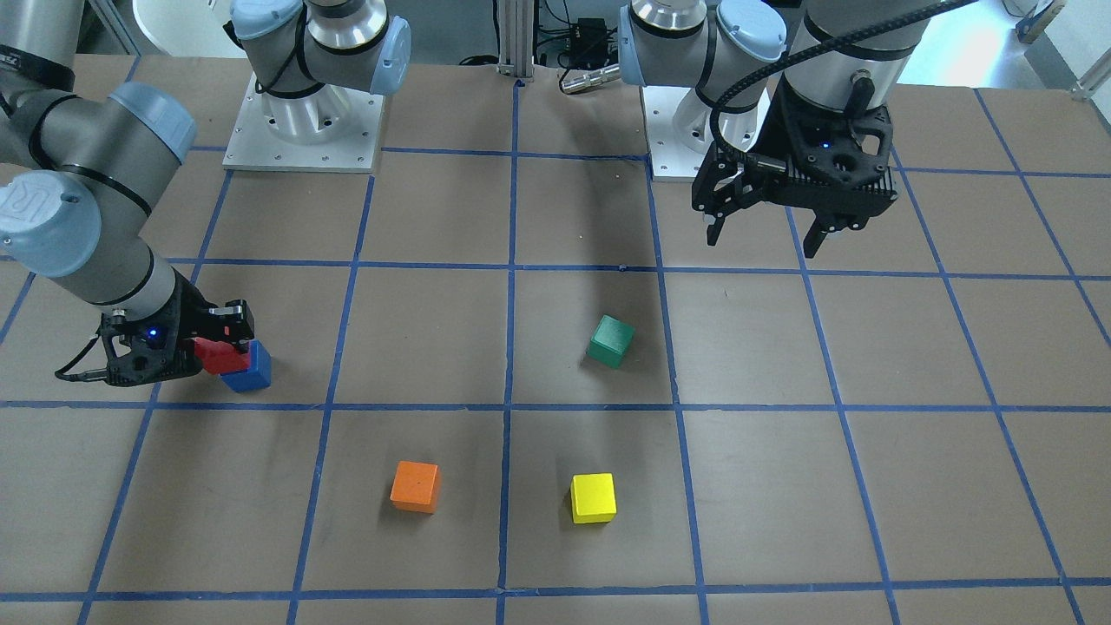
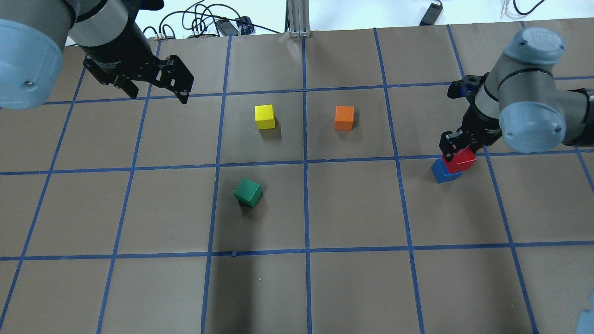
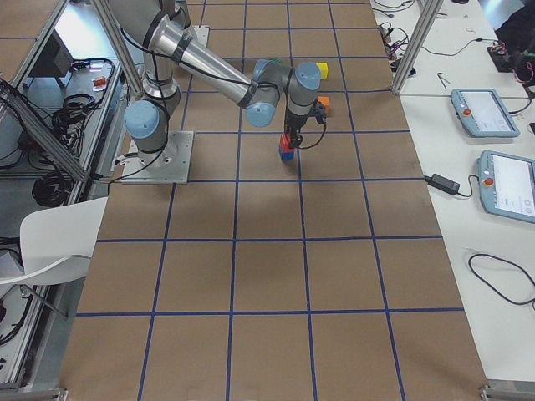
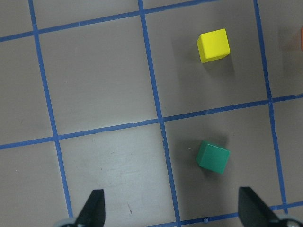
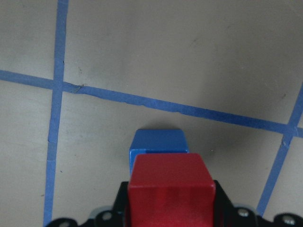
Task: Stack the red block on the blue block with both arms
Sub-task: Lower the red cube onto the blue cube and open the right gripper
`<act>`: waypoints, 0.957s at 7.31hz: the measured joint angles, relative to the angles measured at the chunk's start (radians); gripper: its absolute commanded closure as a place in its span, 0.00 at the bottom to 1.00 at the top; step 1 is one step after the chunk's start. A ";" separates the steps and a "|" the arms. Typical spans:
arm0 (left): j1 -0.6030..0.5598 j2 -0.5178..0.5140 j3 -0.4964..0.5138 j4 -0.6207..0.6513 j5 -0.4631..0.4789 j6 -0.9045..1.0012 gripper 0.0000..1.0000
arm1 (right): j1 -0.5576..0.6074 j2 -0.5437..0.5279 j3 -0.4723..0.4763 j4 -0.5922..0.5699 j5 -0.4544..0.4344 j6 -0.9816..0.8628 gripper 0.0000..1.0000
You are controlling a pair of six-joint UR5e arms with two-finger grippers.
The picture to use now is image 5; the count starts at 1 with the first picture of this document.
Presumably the blue wooden block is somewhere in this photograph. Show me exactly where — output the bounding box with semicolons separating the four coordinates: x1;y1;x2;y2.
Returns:
129;129;189;173

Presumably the red wooden block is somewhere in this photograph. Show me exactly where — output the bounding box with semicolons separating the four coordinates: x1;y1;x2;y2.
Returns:
128;153;215;227

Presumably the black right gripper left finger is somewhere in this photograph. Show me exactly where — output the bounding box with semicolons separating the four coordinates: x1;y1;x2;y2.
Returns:
94;182;128;227

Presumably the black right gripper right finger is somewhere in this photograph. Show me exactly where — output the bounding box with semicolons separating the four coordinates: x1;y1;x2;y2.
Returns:
214;180;258;227

